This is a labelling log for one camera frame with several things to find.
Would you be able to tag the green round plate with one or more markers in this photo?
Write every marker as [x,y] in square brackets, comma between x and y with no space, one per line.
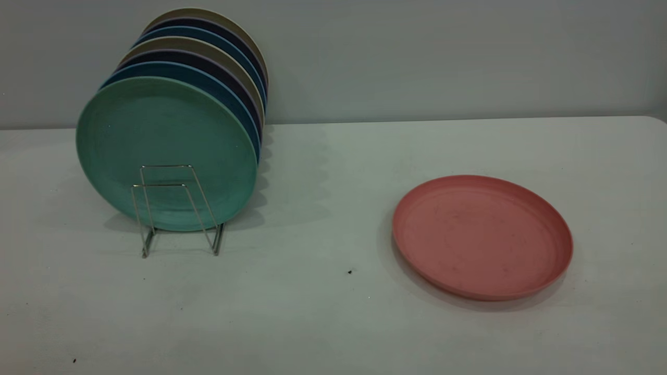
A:
[156,130]

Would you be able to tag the beige round plate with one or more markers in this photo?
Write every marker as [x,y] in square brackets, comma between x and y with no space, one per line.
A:
[219,14]
[208,46]

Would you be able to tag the pink round plate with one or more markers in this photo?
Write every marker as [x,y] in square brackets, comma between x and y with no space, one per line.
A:
[479,237]

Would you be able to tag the dark navy round plate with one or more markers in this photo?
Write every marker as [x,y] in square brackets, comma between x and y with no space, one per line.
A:
[219,25]
[208,61]

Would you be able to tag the blue round plate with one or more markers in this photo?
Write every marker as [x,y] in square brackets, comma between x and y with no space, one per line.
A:
[198,74]
[213,34]

